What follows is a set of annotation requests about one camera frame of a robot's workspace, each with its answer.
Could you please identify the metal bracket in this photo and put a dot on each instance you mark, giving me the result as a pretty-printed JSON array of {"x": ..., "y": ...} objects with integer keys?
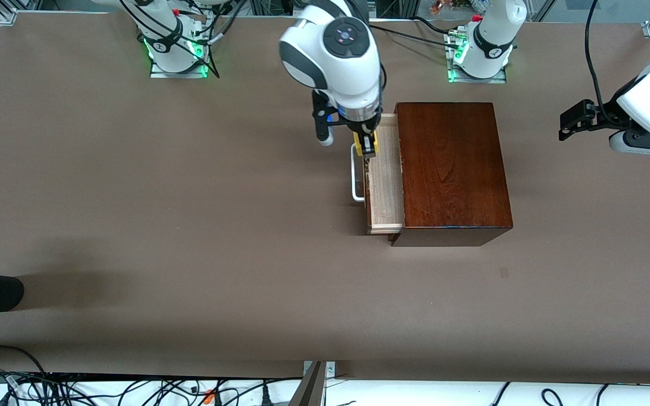
[{"x": 313, "y": 389}]

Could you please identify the dark brown wooden cabinet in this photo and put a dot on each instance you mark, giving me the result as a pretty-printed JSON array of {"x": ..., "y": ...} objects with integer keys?
[{"x": 455, "y": 169}]

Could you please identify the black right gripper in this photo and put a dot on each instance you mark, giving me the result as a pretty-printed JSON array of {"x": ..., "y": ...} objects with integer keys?
[{"x": 362, "y": 126}]

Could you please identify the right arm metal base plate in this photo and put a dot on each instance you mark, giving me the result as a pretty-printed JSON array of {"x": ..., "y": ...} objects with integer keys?
[{"x": 178, "y": 74}]

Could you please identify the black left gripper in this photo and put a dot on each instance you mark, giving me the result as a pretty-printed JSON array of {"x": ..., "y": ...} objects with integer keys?
[{"x": 605, "y": 117}]

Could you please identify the brown table cover sheet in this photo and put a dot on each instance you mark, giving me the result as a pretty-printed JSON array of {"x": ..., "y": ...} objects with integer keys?
[{"x": 189, "y": 197}]

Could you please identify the yellow block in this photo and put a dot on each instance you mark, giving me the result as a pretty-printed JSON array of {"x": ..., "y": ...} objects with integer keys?
[{"x": 357, "y": 145}]

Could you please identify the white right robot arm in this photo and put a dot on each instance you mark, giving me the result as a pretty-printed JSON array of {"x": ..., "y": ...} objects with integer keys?
[{"x": 330, "y": 62}]

